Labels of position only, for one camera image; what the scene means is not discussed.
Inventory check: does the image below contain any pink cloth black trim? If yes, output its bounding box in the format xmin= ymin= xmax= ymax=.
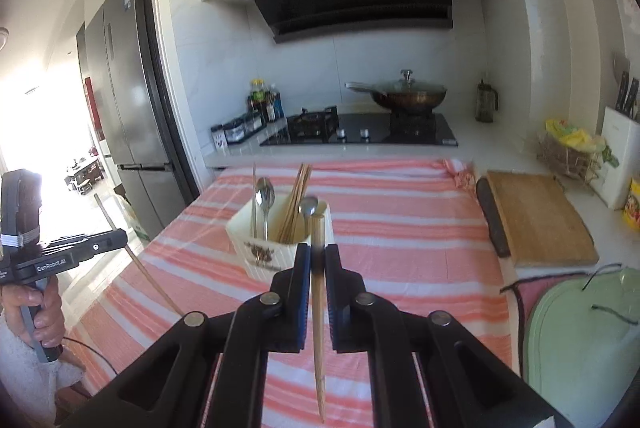
xmin=500 ymin=275 xmax=556 ymax=379

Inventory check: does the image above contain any glass wok lid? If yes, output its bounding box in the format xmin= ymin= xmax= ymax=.
xmin=372 ymin=69 xmax=447 ymax=96

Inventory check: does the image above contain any person's left hand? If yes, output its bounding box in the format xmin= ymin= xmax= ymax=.
xmin=2 ymin=281 xmax=67 ymax=350

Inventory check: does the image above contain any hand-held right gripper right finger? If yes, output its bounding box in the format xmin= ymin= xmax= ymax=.
xmin=325 ymin=244 xmax=576 ymax=428

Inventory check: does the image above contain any wooden cutting board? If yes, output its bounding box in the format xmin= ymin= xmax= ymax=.
xmin=487 ymin=171 xmax=600 ymax=268

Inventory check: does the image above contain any yellow snack packet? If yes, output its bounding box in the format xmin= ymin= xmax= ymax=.
xmin=621 ymin=177 xmax=640 ymax=230

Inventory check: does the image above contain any bunch of wooden chopsticks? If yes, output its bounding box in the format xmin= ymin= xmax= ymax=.
xmin=276 ymin=163 xmax=313 ymax=244

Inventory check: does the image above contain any red hanging cloth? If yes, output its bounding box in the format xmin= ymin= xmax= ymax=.
xmin=85 ymin=77 xmax=104 ymax=142

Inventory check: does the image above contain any pink white striped cloth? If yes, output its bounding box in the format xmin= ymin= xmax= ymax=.
xmin=65 ymin=158 xmax=526 ymax=428

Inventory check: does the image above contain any dark sauce bottle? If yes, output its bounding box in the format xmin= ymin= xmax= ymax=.
xmin=265 ymin=84 xmax=284 ymax=123

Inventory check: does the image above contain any dark glass pitcher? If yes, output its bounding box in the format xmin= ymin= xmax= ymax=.
xmin=475 ymin=78 xmax=500 ymax=124

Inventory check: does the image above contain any white knife block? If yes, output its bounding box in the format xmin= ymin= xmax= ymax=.
xmin=599 ymin=106 xmax=640 ymax=210

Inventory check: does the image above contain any grey refrigerator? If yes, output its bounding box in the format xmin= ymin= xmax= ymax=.
xmin=76 ymin=0 xmax=173 ymax=239

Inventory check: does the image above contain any person's left forearm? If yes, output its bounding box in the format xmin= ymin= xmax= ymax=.
xmin=0 ymin=313 xmax=84 ymax=415

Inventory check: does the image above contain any slender wooden chopstick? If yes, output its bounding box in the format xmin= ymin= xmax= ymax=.
xmin=309 ymin=214 xmax=327 ymax=425
xmin=94 ymin=195 xmax=185 ymax=316

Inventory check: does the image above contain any yellow plastic bag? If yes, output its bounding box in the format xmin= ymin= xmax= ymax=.
xmin=545 ymin=118 xmax=607 ymax=154

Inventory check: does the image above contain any low wooden table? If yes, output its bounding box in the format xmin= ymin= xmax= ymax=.
xmin=64 ymin=155 xmax=106 ymax=196

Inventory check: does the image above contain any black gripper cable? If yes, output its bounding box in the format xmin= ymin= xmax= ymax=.
xmin=61 ymin=337 xmax=122 ymax=377

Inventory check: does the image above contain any yellow cap sauce bottle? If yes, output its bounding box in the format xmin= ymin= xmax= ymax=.
xmin=248 ymin=78 xmax=268 ymax=119

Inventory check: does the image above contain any black oblong bar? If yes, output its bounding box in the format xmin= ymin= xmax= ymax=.
xmin=476 ymin=177 xmax=512 ymax=258

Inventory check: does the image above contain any pale green lid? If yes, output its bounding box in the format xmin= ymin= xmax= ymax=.
xmin=525 ymin=267 xmax=640 ymax=428

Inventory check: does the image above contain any cream utensil holder box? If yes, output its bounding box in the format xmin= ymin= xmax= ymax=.
xmin=226 ymin=198 xmax=331 ymax=283

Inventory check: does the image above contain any wire basket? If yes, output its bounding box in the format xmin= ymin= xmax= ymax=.
xmin=537 ymin=131 xmax=603 ymax=196

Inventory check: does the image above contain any black handled knife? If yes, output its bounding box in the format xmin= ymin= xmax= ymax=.
xmin=625 ymin=77 xmax=640 ymax=119
xmin=613 ymin=52 xmax=631 ymax=111

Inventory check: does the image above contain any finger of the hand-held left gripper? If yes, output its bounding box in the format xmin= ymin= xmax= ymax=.
xmin=37 ymin=229 xmax=129 ymax=270

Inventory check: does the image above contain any dark wok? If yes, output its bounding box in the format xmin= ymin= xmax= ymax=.
xmin=345 ymin=81 xmax=448 ymax=114

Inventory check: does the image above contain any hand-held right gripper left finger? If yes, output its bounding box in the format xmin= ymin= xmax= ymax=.
xmin=60 ymin=243 xmax=312 ymax=428

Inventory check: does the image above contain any black gas stove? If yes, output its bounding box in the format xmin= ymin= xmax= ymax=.
xmin=259 ymin=106 xmax=459 ymax=146

